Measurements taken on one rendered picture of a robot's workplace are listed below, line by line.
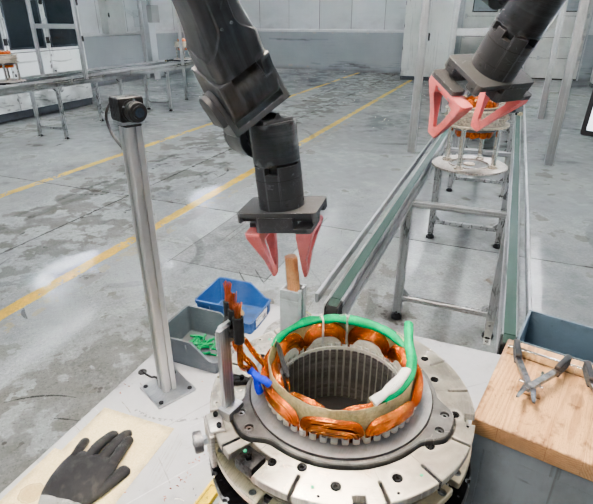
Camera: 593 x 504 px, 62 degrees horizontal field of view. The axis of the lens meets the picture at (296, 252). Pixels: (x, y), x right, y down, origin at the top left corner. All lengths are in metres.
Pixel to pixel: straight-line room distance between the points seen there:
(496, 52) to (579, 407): 0.45
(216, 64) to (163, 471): 0.72
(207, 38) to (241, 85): 0.07
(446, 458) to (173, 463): 0.56
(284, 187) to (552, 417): 0.44
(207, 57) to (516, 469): 0.60
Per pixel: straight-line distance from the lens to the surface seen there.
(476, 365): 1.25
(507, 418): 0.70
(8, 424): 2.45
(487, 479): 0.75
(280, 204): 0.59
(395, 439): 0.58
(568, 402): 0.75
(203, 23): 0.50
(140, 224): 0.93
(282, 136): 0.58
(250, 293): 1.38
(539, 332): 0.95
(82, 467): 1.02
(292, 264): 0.64
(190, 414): 1.08
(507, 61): 0.66
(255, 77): 0.56
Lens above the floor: 1.51
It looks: 26 degrees down
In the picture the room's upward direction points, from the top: straight up
